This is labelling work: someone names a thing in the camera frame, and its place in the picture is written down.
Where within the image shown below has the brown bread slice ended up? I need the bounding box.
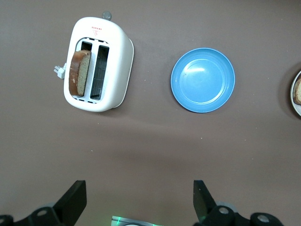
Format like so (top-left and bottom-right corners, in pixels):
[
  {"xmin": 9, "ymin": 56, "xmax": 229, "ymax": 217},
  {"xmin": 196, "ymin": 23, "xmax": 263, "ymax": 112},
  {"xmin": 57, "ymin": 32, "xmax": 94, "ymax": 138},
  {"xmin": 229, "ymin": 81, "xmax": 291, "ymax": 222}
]
[
  {"xmin": 69, "ymin": 49, "xmax": 92, "ymax": 97},
  {"xmin": 293, "ymin": 77, "xmax": 301, "ymax": 105}
]

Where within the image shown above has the blue plate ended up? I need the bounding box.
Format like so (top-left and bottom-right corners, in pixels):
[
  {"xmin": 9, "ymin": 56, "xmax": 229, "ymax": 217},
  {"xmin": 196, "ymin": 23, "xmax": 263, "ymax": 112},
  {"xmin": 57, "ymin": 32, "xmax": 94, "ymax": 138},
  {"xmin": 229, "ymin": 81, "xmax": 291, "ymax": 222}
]
[{"xmin": 170, "ymin": 48, "xmax": 236, "ymax": 113}]

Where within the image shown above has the beige plate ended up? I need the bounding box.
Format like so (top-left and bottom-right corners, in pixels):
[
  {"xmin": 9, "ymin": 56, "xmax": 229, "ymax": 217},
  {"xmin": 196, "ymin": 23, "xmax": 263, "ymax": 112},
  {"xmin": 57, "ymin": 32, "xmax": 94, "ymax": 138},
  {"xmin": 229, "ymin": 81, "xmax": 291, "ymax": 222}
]
[{"xmin": 290, "ymin": 70, "xmax": 301, "ymax": 117}]

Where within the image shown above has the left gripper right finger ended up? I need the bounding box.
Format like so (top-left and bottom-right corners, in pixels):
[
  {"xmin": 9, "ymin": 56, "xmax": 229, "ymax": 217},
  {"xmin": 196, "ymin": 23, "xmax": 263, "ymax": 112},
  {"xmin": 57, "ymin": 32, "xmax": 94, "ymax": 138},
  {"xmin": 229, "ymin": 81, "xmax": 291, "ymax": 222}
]
[{"xmin": 193, "ymin": 180, "xmax": 283, "ymax": 226}]

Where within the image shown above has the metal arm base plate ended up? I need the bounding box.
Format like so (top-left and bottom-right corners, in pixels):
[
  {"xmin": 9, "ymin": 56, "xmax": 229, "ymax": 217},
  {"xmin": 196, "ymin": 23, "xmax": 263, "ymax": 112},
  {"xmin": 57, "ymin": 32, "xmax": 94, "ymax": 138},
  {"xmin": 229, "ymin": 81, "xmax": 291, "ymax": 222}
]
[{"xmin": 111, "ymin": 215, "xmax": 163, "ymax": 226}]

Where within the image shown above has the white toaster power plug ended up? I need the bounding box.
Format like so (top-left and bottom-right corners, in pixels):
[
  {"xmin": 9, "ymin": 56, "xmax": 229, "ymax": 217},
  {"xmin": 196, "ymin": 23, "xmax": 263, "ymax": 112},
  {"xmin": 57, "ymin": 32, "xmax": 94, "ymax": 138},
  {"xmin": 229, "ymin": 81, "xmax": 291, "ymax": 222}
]
[{"xmin": 53, "ymin": 64, "xmax": 67, "ymax": 80}]

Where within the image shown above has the white two-slot toaster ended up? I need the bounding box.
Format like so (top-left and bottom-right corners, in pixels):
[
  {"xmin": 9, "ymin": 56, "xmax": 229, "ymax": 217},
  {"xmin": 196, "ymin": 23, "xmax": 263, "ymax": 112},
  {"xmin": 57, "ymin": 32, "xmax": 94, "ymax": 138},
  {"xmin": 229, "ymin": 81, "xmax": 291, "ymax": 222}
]
[{"xmin": 63, "ymin": 11, "xmax": 135, "ymax": 113}]

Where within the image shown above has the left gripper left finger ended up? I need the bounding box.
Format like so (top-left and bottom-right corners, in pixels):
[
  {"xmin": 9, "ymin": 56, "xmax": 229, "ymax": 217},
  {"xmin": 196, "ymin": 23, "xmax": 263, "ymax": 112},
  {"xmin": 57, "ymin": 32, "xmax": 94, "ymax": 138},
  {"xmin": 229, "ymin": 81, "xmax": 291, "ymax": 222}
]
[{"xmin": 0, "ymin": 180, "xmax": 87, "ymax": 226}]

